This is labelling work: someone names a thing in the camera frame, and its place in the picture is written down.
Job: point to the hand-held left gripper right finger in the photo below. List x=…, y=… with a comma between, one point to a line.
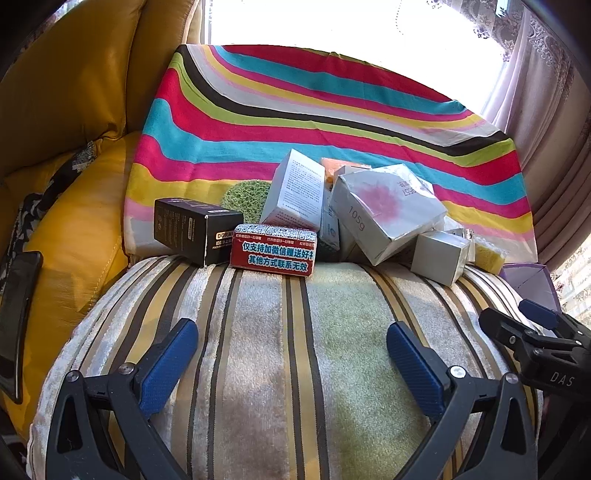
x=413, y=364

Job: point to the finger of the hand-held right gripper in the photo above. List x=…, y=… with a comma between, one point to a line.
x=538, y=314
x=505, y=332

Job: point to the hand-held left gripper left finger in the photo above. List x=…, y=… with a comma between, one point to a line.
x=168, y=364

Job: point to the purple box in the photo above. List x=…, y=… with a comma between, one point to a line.
x=531, y=281

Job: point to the small white cube box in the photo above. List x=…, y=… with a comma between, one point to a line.
x=436, y=258

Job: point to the round green sponge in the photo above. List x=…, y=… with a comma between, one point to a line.
x=244, y=198

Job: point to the orange tissue pack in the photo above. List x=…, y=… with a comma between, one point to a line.
x=337, y=168

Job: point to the yellow sponge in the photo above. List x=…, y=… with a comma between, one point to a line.
x=489, y=256

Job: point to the beige brown striped velvet cushion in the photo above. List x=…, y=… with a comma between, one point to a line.
x=277, y=323

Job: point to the black carton box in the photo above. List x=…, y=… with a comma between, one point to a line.
x=194, y=226

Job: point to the red white printed pack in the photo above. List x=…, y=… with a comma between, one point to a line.
x=272, y=254

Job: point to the pink pleated curtain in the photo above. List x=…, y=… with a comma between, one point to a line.
x=554, y=161

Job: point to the black phone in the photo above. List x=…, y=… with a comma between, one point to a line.
x=18, y=323

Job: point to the large silver box pink print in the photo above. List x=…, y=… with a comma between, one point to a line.
x=383, y=207

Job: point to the black white patterned cloth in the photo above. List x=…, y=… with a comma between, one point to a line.
x=32, y=207

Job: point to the tall white carton box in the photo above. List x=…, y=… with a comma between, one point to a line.
x=295, y=189

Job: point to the rainbow striped cushion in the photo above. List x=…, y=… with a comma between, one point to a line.
x=277, y=115

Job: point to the yellow leather sofa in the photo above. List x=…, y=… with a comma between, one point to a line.
x=69, y=92

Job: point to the floral lace curtain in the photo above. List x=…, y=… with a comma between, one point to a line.
x=508, y=23

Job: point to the bright window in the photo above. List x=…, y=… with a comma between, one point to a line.
x=346, y=23

